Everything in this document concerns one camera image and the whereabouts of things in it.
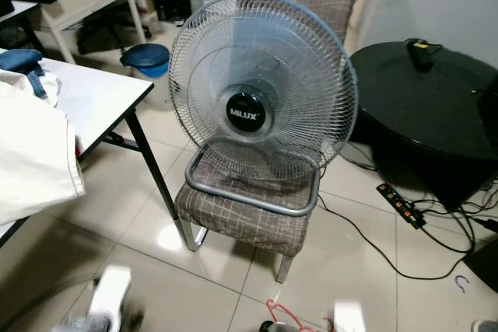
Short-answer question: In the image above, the black power cable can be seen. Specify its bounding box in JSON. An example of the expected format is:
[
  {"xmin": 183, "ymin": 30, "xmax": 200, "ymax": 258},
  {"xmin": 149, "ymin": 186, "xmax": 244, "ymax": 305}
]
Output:
[{"xmin": 316, "ymin": 203, "xmax": 485, "ymax": 282}]

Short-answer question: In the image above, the blue plastic basin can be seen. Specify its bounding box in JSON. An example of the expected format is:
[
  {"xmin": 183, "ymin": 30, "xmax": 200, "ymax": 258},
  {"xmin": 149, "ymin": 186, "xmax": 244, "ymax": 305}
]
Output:
[{"xmin": 120, "ymin": 43, "xmax": 173, "ymax": 81}]

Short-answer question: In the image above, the black power strip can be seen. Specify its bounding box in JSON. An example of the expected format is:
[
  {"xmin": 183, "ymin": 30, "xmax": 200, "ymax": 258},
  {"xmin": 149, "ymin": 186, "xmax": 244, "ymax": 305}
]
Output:
[{"xmin": 375, "ymin": 182, "xmax": 428, "ymax": 231}]

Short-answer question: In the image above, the blue denim garment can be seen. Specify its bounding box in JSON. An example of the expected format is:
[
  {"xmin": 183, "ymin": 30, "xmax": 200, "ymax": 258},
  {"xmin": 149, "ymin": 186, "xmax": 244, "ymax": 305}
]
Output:
[{"xmin": 0, "ymin": 48, "xmax": 52, "ymax": 100}]

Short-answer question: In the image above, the white T-shirt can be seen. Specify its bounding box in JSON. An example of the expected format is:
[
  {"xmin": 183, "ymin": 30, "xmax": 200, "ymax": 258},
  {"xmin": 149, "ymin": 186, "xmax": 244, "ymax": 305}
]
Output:
[{"xmin": 0, "ymin": 68, "xmax": 86, "ymax": 229}]

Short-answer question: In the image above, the black metal table leg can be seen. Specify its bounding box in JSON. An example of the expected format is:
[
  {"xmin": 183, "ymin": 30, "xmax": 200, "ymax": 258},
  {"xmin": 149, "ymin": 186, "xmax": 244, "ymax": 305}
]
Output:
[{"xmin": 100, "ymin": 110, "xmax": 181, "ymax": 222}]

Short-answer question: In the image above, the red plastic hanger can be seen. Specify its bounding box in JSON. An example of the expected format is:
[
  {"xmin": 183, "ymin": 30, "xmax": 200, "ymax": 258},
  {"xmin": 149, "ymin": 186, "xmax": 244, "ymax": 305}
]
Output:
[{"xmin": 264, "ymin": 298, "xmax": 332, "ymax": 332}]

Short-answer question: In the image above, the black round table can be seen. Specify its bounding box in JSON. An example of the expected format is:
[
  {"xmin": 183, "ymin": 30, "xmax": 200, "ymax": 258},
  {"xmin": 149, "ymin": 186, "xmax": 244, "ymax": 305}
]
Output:
[{"xmin": 348, "ymin": 40, "xmax": 498, "ymax": 213}]

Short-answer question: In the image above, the black and yellow device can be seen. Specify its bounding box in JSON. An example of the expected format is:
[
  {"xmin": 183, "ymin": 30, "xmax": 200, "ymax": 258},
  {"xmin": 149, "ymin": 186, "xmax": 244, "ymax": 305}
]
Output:
[{"xmin": 405, "ymin": 38, "xmax": 444, "ymax": 75}]

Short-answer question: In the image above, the brown plaid metal-frame chair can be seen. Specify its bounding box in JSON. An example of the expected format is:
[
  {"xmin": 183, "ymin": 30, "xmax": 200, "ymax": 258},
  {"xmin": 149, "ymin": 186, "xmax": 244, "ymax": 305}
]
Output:
[{"xmin": 174, "ymin": 0, "xmax": 359, "ymax": 285}]

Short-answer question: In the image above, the grey Milux table fan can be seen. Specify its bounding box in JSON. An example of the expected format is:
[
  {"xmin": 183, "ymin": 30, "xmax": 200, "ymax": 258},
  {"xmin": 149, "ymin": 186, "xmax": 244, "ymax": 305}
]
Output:
[{"xmin": 169, "ymin": 0, "xmax": 359, "ymax": 186}]

